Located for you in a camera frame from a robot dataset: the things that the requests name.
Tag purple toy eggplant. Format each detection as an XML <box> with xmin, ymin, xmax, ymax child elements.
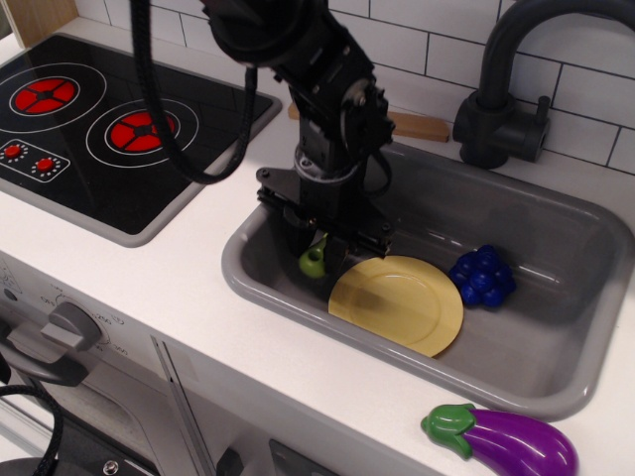
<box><xmin>421</xmin><ymin>404</ymin><xmax>579</xmax><ymax>475</ymax></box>

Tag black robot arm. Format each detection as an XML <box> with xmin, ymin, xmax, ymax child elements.
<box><xmin>203</xmin><ymin>1</ymin><xmax>395</xmax><ymax>277</ymax></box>

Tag blue toy grapes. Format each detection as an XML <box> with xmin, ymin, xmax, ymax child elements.
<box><xmin>447</xmin><ymin>245</ymin><xmax>517</xmax><ymax>308</ymax></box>

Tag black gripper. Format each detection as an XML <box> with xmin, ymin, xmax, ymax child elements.
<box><xmin>256</xmin><ymin>168</ymin><xmax>393</xmax><ymax>275</ymax></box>

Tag black braided cable lower left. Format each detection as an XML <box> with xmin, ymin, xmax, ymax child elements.
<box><xmin>0</xmin><ymin>384</ymin><xmax>65</xmax><ymax>476</ymax></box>

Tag wooden block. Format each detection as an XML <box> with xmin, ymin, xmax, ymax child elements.
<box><xmin>287</xmin><ymin>102</ymin><xmax>450</xmax><ymax>143</ymax></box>

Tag black braided cable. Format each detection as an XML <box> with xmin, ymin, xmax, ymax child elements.
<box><xmin>129</xmin><ymin>0</ymin><xmax>259</xmax><ymax>185</ymax></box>
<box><xmin>0</xmin><ymin>384</ymin><xmax>65</xmax><ymax>476</ymax></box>

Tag dark grey faucet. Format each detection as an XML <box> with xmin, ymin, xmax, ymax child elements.
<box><xmin>452</xmin><ymin>0</ymin><xmax>634</xmax><ymax>170</ymax></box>

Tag wooden shelf panel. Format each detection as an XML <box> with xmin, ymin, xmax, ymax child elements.
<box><xmin>1</xmin><ymin>0</ymin><xmax>78</xmax><ymax>49</ymax></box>

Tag yellow plastic plate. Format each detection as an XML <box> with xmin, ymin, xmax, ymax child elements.
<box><xmin>328</xmin><ymin>256</ymin><xmax>464</xmax><ymax>357</ymax></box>

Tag grey plastic sink basin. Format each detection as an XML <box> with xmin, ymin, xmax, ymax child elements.
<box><xmin>222</xmin><ymin>145</ymin><xmax>634</xmax><ymax>420</ymax></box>

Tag grey oven knob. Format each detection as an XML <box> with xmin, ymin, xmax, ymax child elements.
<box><xmin>41</xmin><ymin>301</ymin><xmax>102</xmax><ymax>351</ymax></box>

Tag green handled grey spatula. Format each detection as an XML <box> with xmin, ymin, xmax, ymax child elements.
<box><xmin>298</xmin><ymin>234</ymin><xmax>328</xmax><ymax>279</ymax></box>

